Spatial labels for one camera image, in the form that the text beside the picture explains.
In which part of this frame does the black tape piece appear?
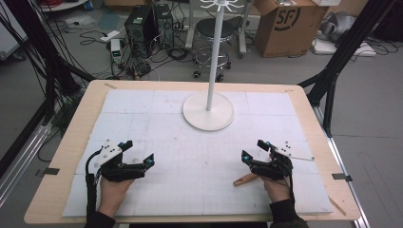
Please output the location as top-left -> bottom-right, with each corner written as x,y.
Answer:
332,173 -> 353,182
35,167 -> 61,177

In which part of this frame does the large printed cardboard box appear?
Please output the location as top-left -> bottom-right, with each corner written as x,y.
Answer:
254,0 -> 330,59

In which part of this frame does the black cable coil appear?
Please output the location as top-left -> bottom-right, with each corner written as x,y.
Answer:
166,47 -> 192,63

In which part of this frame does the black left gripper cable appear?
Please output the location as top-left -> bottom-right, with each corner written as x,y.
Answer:
85,148 -> 103,220

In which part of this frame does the black metal frame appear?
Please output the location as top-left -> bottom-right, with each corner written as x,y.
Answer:
0,0 -> 96,179
297,0 -> 398,138

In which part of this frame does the white power strip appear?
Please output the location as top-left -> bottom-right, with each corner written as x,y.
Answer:
100,29 -> 121,43

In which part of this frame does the white gridded mat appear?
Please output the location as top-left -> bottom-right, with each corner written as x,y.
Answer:
62,88 -> 334,218

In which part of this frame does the slim black computer tower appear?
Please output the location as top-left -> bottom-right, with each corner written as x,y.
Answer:
153,3 -> 175,49

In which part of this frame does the large black computer tower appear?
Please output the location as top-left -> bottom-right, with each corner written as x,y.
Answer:
124,5 -> 157,59

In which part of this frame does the person's right hand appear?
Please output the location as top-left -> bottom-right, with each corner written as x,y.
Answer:
260,177 -> 293,203

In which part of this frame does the white bench power supply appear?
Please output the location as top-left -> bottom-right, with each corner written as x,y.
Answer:
109,38 -> 124,65

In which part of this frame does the grey bag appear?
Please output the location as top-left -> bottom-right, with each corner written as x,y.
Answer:
318,11 -> 357,43

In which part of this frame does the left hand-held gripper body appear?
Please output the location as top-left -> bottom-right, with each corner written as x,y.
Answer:
93,139 -> 147,183

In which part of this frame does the aluminium rail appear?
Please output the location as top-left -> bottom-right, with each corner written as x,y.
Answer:
0,123 -> 52,208
313,105 -> 372,228

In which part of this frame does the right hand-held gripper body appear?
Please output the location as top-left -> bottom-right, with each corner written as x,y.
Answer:
249,141 -> 316,181

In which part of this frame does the black round stool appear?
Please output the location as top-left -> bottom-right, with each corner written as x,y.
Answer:
192,16 -> 243,84

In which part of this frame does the white rack stand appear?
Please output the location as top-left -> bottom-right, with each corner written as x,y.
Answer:
182,0 -> 245,132

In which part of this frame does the person's left hand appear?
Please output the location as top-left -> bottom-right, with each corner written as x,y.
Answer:
98,177 -> 136,218

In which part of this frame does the round white table top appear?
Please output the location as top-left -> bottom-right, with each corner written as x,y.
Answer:
40,0 -> 89,12

